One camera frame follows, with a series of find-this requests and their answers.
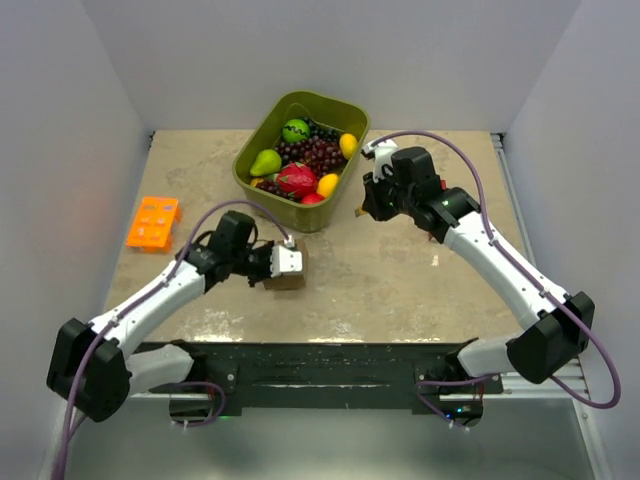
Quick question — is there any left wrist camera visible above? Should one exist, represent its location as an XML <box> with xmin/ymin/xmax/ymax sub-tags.
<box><xmin>270</xmin><ymin>241</ymin><xmax>305</xmax><ymax>278</ymax></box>

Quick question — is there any orange plastic box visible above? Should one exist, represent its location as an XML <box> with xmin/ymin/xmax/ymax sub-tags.
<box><xmin>125</xmin><ymin>196</ymin><xmax>182</xmax><ymax>254</ymax></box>

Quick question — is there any dark black grape bunch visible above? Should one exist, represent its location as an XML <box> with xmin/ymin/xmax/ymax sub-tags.
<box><xmin>301</xmin><ymin>117</ymin><xmax>341</xmax><ymax>143</ymax></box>

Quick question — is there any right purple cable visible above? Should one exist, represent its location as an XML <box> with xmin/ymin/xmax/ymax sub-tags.
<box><xmin>369</xmin><ymin>130</ymin><xmax>622</xmax><ymax>434</ymax></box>

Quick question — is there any green pear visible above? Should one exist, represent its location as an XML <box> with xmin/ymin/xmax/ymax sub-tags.
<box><xmin>249</xmin><ymin>149</ymin><xmax>282</xmax><ymax>177</ymax></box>

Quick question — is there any purple grape bunch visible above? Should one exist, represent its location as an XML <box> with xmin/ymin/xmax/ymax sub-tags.
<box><xmin>249</xmin><ymin>137</ymin><xmax>347</xmax><ymax>202</ymax></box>

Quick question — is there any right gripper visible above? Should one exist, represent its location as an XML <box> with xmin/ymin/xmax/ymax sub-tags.
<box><xmin>364</xmin><ymin>164</ymin><xmax>417</xmax><ymax>222</ymax></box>

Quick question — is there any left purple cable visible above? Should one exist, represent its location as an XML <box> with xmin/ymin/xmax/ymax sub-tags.
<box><xmin>51</xmin><ymin>199</ymin><xmax>296</xmax><ymax>480</ymax></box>

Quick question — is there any brown cardboard express box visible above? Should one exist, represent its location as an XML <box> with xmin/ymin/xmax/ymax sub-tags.
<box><xmin>263</xmin><ymin>240</ymin><xmax>309</xmax><ymax>291</ymax></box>

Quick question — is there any red apple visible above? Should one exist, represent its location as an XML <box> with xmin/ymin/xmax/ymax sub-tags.
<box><xmin>300</xmin><ymin>193</ymin><xmax>325</xmax><ymax>205</ymax></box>

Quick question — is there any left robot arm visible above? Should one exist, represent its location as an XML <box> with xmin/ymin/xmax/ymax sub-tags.
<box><xmin>46</xmin><ymin>211</ymin><xmax>277</xmax><ymax>422</ymax></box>

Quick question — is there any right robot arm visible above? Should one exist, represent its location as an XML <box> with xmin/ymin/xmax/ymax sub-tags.
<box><xmin>362</xmin><ymin>141</ymin><xmax>595</xmax><ymax>393</ymax></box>

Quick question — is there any yellow lemon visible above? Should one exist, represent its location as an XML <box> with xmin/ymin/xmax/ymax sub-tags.
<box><xmin>339</xmin><ymin>133</ymin><xmax>359</xmax><ymax>160</ymax></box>

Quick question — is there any green striped ball fruit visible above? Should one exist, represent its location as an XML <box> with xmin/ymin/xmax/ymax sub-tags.
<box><xmin>281</xmin><ymin>119</ymin><xmax>311</xmax><ymax>144</ymax></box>

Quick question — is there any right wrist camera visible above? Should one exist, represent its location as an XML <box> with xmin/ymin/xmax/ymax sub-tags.
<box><xmin>361</xmin><ymin>140</ymin><xmax>398</xmax><ymax>183</ymax></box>

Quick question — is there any purple cable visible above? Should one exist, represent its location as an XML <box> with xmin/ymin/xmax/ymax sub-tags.
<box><xmin>51</xmin><ymin>199</ymin><xmax>296</xmax><ymax>480</ymax></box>
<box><xmin>369</xmin><ymin>130</ymin><xmax>622</xmax><ymax>434</ymax></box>

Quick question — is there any red dragon fruit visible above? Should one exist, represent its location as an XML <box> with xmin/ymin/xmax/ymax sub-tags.
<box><xmin>276</xmin><ymin>162</ymin><xmax>318</xmax><ymax>199</ymax></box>

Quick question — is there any orange yellow mango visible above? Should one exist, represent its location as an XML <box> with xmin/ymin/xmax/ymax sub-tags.
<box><xmin>316</xmin><ymin>173</ymin><xmax>340</xmax><ymax>198</ymax></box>

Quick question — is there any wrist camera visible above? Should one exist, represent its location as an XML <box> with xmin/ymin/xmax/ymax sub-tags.
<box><xmin>270</xmin><ymin>241</ymin><xmax>305</xmax><ymax>278</ymax></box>
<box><xmin>361</xmin><ymin>140</ymin><xmax>398</xmax><ymax>183</ymax></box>

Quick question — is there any olive green plastic basin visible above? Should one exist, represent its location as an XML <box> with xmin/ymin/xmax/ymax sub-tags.
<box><xmin>232</xmin><ymin>91</ymin><xmax>369</xmax><ymax>233</ymax></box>

